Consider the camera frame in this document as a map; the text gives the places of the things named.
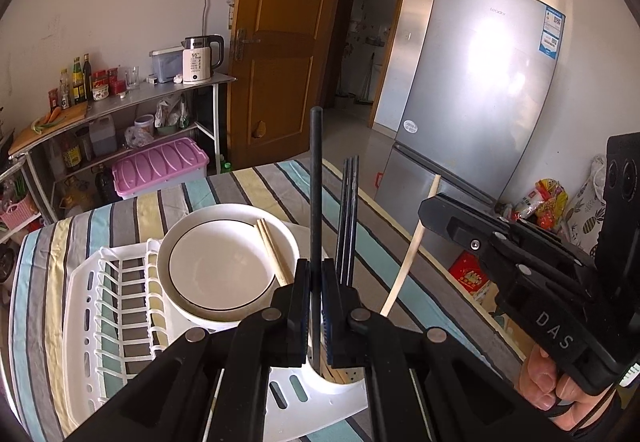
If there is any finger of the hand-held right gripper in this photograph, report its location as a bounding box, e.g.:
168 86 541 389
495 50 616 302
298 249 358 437
492 216 568 248
418 193 588 288

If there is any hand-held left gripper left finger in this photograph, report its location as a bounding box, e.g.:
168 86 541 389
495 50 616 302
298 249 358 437
62 258 313 442

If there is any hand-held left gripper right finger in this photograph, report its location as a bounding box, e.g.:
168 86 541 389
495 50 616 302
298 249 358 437
320 258 556 442

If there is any white utensil cup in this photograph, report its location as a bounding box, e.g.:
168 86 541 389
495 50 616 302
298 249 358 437
306 352 370 397

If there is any wooden chopstick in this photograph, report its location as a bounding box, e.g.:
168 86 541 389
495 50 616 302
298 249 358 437
260 219 296 285
255 221 287 287
381 175 442 316

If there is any black chopstick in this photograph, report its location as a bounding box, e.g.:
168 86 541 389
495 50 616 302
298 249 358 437
310 106 324 373
336 158 349 285

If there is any person's right hand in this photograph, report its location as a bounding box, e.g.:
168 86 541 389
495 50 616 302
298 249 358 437
517 342 616 428

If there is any red yellow snack bag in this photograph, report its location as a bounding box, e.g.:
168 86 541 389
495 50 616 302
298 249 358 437
510 178 568 233

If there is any pineapple print bag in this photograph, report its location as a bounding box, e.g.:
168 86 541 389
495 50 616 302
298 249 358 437
565 155 608 255

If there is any red gift box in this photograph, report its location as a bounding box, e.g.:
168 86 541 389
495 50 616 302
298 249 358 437
448 251 498 305

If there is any white bowl black rim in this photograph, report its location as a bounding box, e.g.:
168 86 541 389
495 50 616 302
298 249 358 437
156 203 302 329

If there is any silver refrigerator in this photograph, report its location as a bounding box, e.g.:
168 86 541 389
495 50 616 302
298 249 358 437
375 0 567 228

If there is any striped tablecloth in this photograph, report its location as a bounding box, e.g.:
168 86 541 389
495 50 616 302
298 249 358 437
7 158 531 442

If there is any pink storage box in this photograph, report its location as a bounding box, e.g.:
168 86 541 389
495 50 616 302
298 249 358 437
112 138 209 198

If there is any white plastic dish rack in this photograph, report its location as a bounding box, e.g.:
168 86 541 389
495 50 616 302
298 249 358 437
64 222 371 428

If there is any white plastic bag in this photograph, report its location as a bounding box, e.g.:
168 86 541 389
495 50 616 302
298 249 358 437
155 95 191 130

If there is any wooden door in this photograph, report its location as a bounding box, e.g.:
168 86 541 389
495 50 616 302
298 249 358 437
227 0 348 168

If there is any metal kitchen shelf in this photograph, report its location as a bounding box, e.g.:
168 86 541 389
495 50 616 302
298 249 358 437
7 72 237 223

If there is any plastic jug dark liquid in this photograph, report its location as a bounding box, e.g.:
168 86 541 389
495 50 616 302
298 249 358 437
89 115 117 157

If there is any white electric kettle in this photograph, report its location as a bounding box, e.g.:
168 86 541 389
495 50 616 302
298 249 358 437
181 35 225 84

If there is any cooking oil bottle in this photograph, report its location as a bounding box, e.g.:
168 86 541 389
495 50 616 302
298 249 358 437
61 132 83 172

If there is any clear plastic container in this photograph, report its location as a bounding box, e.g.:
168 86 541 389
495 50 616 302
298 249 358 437
150 46 187 84

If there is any pink plastic basket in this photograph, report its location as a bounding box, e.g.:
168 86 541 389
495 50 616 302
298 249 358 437
0 199 40 230

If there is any wooden cutting board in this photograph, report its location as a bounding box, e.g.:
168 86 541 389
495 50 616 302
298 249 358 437
8 102 89 155

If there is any dark sauce bottle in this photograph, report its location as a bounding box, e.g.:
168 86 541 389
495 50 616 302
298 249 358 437
82 54 95 102

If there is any yellow label sauce bottle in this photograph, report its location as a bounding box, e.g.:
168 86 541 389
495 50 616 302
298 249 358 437
72 57 87 104

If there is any metal door handle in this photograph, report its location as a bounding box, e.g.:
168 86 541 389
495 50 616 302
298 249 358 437
231 28 262 62

